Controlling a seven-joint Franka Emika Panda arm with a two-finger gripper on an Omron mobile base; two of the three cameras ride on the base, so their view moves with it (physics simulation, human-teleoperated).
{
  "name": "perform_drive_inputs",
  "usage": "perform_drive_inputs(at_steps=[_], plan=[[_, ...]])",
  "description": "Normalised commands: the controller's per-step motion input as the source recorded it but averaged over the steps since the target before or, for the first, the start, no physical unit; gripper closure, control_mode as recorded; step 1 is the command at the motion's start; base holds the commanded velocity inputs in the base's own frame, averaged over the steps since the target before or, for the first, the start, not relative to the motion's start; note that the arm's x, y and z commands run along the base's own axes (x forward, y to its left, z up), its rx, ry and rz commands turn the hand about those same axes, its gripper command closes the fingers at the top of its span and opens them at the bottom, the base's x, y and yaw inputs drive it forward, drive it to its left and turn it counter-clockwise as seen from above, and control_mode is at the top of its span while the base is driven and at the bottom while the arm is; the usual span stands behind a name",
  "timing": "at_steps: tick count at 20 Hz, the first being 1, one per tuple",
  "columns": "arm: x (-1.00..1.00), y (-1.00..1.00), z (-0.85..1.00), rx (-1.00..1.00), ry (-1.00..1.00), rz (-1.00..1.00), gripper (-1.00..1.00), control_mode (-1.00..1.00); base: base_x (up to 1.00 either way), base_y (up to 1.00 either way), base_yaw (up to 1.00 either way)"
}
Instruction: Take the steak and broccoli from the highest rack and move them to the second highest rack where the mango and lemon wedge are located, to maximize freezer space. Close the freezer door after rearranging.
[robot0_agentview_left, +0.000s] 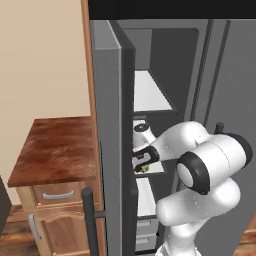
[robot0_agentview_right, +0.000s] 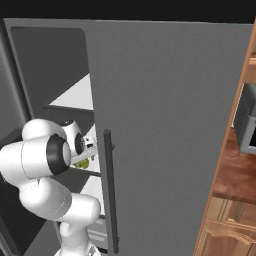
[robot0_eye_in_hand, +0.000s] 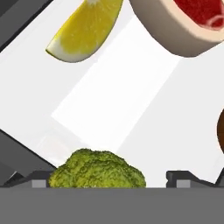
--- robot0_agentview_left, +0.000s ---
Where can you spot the grey fridge door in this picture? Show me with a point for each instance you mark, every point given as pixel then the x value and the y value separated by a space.
pixel 236 76

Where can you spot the grey freezer door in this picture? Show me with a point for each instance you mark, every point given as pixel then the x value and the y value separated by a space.
pixel 108 140

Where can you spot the dark grey appliance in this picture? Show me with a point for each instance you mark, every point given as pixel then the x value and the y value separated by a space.
pixel 4 206

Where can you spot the grey freezer drawer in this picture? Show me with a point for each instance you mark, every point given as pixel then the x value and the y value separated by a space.
pixel 146 225
pixel 146 240

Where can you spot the wooden cupboard door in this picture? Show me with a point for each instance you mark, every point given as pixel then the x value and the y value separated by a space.
pixel 63 233

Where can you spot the yellow green lemon wedge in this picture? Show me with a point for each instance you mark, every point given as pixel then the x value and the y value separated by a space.
pixel 145 168

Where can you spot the wooden base cabinet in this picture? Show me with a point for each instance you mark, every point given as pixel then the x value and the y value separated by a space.
pixel 23 196

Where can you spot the grey fridge body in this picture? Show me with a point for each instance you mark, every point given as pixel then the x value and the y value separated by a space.
pixel 173 60

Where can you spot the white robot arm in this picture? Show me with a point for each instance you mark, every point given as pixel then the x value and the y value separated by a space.
pixel 213 156

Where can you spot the wooden drawer front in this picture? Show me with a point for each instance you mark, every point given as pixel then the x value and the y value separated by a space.
pixel 38 193

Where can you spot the tall wooden side panel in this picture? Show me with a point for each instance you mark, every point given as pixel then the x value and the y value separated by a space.
pixel 87 66

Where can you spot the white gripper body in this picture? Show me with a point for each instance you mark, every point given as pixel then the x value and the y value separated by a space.
pixel 137 161

